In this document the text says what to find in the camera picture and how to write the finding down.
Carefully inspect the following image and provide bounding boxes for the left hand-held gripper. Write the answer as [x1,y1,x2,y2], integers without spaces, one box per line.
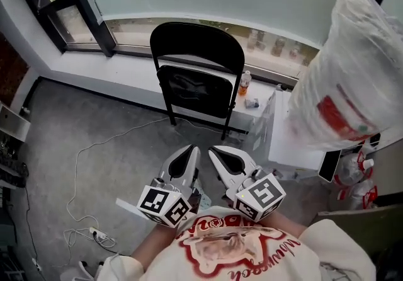
[137,144,202,227]

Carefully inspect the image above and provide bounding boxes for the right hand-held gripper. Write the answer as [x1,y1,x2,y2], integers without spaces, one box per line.
[208,146,287,223]

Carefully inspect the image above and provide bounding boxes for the black folding chair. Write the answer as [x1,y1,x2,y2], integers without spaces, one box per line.
[149,21,246,141]

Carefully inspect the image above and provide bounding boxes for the person's left forearm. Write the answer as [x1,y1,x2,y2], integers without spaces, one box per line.
[130,222,180,273]

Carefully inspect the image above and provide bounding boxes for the person's right forearm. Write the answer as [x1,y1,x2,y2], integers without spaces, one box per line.
[264,210,308,238]

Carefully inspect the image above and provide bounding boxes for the light blue star-print trousers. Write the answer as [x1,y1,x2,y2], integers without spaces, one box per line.
[195,178,212,210]

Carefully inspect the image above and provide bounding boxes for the white water dispenser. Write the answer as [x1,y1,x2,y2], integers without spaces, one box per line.
[251,89,344,176]

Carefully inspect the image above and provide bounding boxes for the white flat floor strip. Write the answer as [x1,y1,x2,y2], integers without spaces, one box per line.
[115,197,152,221]

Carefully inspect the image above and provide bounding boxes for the small orange drink bottle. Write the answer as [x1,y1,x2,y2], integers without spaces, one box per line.
[238,70,253,96]

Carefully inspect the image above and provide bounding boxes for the smartphone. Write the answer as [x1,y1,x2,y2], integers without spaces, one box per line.
[317,149,343,183]

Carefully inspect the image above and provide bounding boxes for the cream shirt with red print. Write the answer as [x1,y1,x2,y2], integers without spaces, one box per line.
[97,205,377,281]

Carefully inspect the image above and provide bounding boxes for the white power strip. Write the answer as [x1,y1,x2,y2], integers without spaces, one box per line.
[89,226,108,240]

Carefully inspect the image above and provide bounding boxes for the olive green board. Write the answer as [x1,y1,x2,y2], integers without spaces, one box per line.
[316,204,403,257]

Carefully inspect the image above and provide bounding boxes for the plastic-wrapped full water jug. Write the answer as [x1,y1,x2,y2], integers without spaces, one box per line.
[285,0,403,152]

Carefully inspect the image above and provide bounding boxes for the white side desk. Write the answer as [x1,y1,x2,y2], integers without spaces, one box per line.
[0,101,31,144]

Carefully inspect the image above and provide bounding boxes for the long white cable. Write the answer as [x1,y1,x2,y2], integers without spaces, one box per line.
[62,117,173,270]

